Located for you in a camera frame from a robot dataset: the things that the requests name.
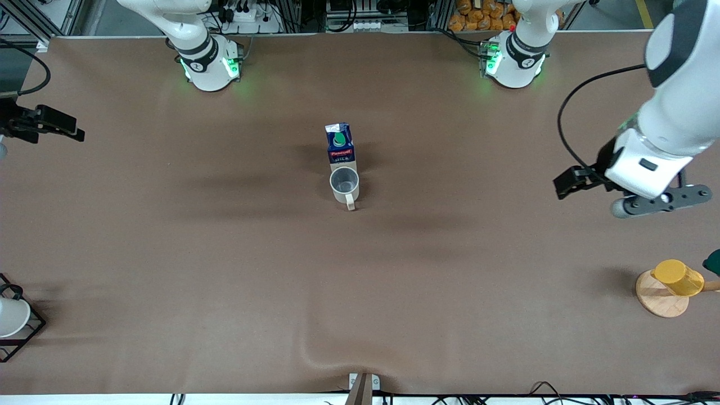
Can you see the dark green cup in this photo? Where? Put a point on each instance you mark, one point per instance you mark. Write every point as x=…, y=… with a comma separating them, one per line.
x=713, y=262

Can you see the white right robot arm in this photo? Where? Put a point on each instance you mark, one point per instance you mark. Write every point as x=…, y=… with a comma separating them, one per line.
x=205, y=62

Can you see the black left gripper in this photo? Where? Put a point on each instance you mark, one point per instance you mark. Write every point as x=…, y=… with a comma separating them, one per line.
x=604, y=159

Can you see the white power strip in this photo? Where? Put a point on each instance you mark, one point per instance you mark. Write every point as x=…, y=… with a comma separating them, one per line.
x=253, y=19

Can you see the brown table cover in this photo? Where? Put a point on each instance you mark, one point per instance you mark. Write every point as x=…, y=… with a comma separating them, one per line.
x=360, y=270

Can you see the beige ceramic mug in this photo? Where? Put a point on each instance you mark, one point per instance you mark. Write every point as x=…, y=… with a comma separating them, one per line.
x=344, y=185

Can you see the bag of orange snacks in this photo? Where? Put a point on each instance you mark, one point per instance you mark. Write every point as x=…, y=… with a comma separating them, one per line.
x=478, y=16

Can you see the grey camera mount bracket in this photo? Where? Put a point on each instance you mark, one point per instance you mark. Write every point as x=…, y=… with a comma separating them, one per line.
x=363, y=388

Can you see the small white socket strip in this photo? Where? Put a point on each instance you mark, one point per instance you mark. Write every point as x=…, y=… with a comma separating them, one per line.
x=371, y=25

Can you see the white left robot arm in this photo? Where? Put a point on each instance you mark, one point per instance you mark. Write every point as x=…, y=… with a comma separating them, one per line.
x=675, y=124

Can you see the wooden mug tree stand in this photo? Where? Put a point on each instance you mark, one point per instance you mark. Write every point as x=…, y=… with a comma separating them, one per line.
x=658, y=301

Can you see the blue milk carton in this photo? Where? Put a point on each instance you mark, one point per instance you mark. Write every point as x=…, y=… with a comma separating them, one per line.
x=340, y=146

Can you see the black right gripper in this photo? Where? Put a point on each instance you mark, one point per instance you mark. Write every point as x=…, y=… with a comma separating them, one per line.
x=12, y=120

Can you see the white cup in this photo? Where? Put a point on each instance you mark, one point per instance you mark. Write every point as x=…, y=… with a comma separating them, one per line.
x=10, y=318

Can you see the yellow cup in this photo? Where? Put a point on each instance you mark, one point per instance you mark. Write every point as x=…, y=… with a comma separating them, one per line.
x=678, y=277

